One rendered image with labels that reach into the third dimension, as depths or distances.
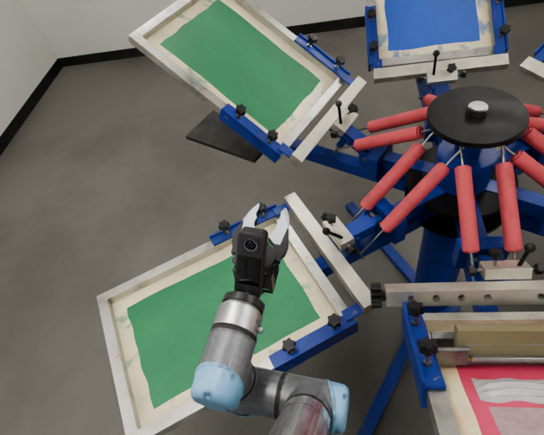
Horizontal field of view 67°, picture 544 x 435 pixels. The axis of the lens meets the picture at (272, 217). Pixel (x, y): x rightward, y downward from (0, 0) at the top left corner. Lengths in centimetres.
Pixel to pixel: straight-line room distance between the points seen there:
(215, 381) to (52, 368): 242
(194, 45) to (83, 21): 366
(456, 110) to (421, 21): 81
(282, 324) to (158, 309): 48
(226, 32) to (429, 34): 95
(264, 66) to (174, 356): 127
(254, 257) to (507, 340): 67
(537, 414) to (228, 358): 67
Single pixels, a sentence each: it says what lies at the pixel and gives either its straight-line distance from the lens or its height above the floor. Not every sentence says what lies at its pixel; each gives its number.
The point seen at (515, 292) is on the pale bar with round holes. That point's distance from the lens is 133.
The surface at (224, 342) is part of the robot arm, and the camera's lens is 64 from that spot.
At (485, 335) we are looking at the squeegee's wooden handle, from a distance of 110.
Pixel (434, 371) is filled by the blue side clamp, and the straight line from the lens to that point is 104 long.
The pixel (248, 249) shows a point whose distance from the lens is 66.
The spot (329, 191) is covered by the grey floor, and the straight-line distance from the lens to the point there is 307.
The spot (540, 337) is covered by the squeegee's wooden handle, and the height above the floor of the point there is 129.
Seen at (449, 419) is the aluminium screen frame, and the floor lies 135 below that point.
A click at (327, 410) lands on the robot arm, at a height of 161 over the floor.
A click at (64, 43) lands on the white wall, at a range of 582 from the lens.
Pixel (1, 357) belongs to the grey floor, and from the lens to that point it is 327.
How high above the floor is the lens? 226
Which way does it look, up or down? 49 degrees down
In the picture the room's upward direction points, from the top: 15 degrees counter-clockwise
